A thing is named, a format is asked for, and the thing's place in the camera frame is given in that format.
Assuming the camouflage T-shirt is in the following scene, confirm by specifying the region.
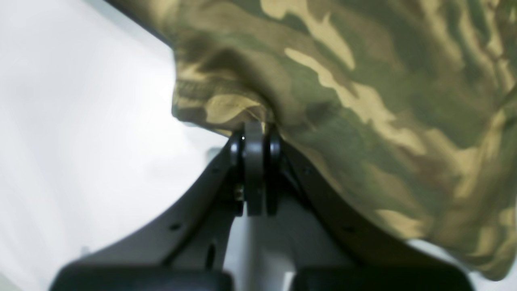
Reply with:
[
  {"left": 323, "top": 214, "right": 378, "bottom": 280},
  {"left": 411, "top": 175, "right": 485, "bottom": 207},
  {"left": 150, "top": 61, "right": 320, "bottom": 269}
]
[{"left": 112, "top": 0, "right": 517, "bottom": 280}]

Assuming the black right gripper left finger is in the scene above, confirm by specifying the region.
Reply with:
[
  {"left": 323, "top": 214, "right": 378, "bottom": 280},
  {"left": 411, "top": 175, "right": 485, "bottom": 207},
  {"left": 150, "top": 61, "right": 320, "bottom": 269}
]
[{"left": 50, "top": 122, "right": 265, "bottom": 291}]

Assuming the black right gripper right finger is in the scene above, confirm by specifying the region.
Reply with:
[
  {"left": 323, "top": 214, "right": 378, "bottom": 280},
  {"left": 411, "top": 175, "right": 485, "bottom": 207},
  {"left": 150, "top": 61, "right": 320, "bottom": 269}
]
[{"left": 265, "top": 128, "right": 473, "bottom": 291}]

